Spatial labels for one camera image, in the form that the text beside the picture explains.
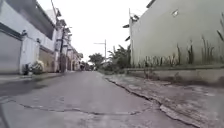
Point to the green bushes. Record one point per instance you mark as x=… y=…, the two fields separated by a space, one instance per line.
x=116 y=60

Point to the street lamp pole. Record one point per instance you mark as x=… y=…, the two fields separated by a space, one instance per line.
x=105 y=50

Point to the distant tree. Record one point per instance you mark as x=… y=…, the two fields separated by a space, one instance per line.
x=96 y=59

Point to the cracked grey concrete road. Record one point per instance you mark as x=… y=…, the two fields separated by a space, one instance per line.
x=83 y=96

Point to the row of buildings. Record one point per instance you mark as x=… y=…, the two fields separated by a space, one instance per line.
x=66 y=50

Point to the row of tall weeds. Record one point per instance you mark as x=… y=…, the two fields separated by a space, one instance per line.
x=190 y=55

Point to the white building with gate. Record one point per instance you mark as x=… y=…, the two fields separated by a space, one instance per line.
x=25 y=36

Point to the low concrete wall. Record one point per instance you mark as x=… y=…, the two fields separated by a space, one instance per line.
x=180 y=74

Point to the tall pale green wall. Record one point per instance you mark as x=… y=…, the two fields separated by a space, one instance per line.
x=173 y=33

